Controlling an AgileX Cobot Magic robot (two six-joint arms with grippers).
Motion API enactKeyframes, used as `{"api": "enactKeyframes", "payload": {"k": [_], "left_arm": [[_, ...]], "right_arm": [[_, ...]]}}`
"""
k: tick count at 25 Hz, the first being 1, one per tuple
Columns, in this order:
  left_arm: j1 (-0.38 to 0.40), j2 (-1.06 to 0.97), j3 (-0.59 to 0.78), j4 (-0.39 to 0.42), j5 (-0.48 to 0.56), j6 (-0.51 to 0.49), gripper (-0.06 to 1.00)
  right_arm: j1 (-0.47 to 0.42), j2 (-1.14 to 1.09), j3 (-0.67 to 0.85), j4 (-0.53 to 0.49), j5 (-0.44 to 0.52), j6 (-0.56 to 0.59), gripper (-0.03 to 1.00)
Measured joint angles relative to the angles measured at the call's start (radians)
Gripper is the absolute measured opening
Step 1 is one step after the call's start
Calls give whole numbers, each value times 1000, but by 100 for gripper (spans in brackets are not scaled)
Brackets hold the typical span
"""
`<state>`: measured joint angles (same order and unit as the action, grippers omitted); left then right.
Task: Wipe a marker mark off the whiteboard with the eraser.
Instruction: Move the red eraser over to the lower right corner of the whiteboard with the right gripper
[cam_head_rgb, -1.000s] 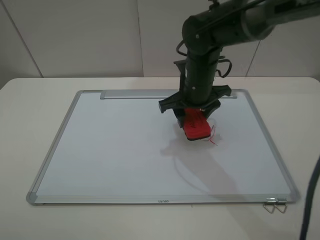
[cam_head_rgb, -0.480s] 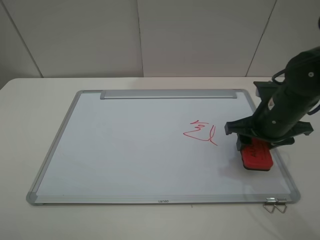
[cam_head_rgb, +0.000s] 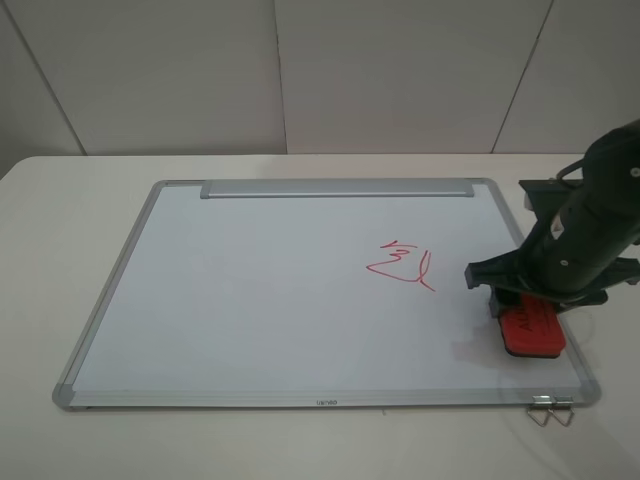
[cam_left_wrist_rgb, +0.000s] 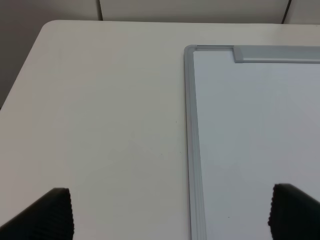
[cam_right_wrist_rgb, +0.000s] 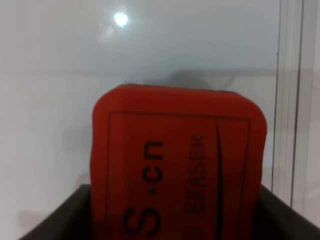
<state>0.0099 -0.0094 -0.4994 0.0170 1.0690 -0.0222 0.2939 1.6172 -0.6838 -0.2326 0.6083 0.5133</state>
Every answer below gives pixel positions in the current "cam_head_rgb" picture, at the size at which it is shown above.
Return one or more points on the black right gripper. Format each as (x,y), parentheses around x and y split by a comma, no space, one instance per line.
(572,255)

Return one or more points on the metal hanging clip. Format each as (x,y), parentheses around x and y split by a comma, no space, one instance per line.
(562,410)
(540,409)

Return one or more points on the right metal hanging clip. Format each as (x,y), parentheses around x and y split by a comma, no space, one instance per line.
(562,410)

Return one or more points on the white whiteboard with aluminium frame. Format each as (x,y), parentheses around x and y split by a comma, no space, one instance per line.
(309,294)

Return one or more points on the left metal hanging clip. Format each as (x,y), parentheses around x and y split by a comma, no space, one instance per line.
(540,409)

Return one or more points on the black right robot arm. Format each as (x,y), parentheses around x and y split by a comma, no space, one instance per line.
(612,160)

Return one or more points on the red whiteboard eraser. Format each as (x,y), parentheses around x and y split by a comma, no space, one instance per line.
(531,329)

